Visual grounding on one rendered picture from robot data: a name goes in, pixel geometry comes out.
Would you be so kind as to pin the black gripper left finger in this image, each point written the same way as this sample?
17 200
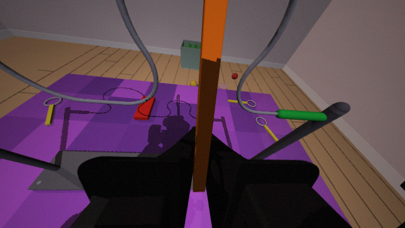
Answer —
169 175

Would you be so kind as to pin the orange-brown long handle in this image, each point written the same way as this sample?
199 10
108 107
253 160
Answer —
213 28

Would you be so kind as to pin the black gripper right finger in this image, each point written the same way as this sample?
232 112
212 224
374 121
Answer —
228 174

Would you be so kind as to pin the red rectangular block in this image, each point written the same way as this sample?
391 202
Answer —
143 110

